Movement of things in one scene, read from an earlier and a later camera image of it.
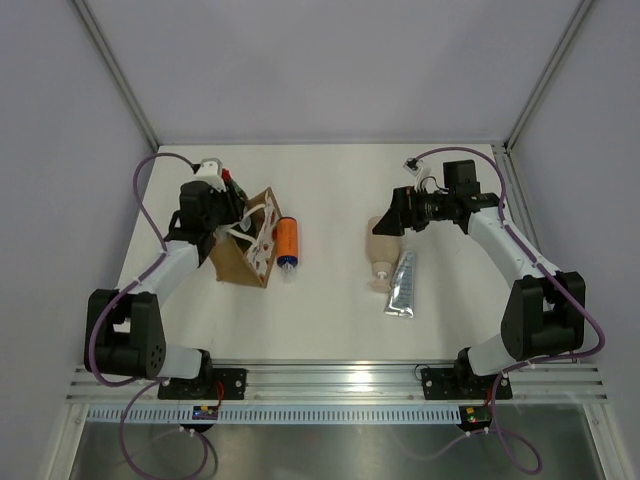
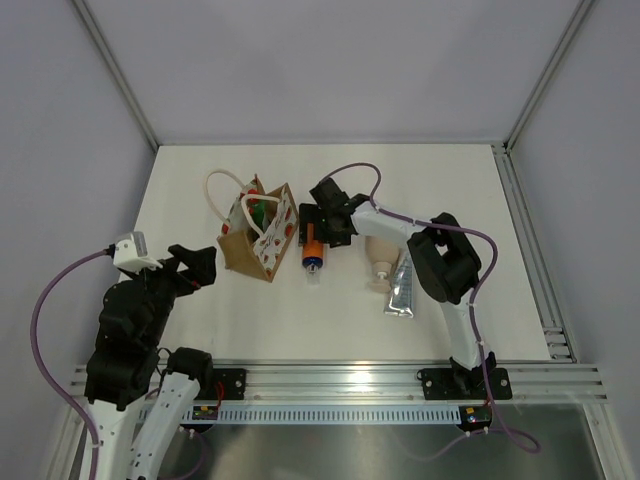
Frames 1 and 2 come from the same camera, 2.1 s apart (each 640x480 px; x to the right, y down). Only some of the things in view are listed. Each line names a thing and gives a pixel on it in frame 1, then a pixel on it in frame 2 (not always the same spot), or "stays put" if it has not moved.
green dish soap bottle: (227, 178) to (257, 212)
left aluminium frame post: (119, 71) stays put
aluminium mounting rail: (355, 383) stays put
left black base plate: (205, 387) stays put
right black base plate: (448, 383) stays put
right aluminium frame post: (542, 80) stays put
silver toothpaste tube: (401, 302) stays put
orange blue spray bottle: (287, 243) to (312, 255)
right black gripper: (403, 213) to (307, 213)
